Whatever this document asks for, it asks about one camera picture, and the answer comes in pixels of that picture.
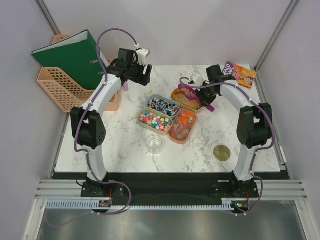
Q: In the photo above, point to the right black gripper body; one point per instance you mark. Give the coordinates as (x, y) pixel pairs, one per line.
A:
(206, 95)

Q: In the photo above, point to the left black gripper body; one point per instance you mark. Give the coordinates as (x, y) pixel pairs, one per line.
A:
(137, 73)

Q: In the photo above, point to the magenta plastic scoop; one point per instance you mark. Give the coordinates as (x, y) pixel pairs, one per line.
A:
(190, 94)

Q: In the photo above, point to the clear glass jar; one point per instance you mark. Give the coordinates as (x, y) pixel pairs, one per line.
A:
(154, 143)

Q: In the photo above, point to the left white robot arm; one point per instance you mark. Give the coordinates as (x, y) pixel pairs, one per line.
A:
(88, 129)

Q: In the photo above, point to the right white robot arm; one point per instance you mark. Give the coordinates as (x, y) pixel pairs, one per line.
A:
(255, 130)

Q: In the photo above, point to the yellow candy tray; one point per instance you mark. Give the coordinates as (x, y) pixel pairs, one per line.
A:
(192, 105)

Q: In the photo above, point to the pink gummy star tray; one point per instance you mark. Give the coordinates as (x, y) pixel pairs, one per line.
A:
(182, 126)

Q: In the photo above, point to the peach desk organizer box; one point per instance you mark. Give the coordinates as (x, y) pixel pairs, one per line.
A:
(114, 103)

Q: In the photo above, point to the Roald Dahl paperback book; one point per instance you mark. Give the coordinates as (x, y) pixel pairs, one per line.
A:
(245, 77)

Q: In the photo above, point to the blue lollipop tray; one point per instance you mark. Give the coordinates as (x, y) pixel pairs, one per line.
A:
(163, 105)

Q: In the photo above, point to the beige candy tray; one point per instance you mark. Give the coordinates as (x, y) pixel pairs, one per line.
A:
(155, 121)

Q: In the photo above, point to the gold jar lid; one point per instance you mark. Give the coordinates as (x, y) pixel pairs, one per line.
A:
(222, 153)

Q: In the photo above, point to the peach mesh file basket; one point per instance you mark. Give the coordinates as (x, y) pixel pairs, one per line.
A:
(62, 89)

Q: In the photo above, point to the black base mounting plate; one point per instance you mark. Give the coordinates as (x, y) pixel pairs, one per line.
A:
(164, 189)

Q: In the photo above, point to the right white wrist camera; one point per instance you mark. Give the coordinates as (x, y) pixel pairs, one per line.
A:
(196, 79)

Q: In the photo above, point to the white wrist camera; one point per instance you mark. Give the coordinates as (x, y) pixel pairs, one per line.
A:
(196, 79)
(142, 54)

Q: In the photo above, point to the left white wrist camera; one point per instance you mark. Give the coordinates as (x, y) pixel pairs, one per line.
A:
(142, 54)

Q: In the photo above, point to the green ring binder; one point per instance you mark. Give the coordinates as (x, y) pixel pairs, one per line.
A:
(76, 56)

